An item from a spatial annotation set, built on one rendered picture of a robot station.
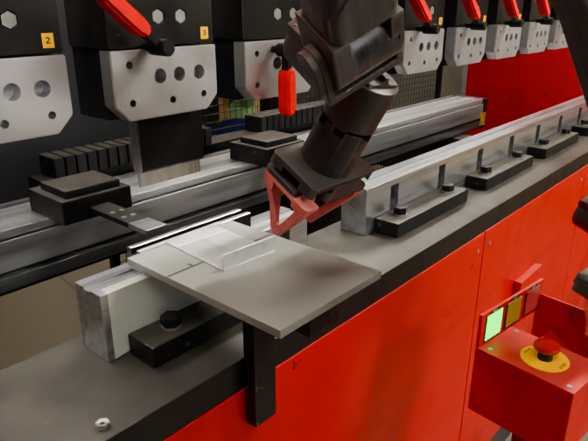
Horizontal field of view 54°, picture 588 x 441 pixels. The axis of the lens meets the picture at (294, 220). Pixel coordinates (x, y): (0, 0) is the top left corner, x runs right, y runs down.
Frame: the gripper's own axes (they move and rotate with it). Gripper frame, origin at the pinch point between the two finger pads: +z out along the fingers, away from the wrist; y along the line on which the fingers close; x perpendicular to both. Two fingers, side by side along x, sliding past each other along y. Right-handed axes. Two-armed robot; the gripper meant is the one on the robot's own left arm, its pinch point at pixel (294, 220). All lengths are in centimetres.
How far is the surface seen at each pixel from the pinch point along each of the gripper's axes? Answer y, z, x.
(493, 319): -36.3, 16.2, 21.4
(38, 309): -47, 193, -118
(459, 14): -70, -9, -26
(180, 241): 3.0, 14.7, -12.1
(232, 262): 3.8, 8.6, -2.7
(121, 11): 11.9, -13.2, -22.0
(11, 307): -40, 198, -128
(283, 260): -2.1, 7.8, 0.3
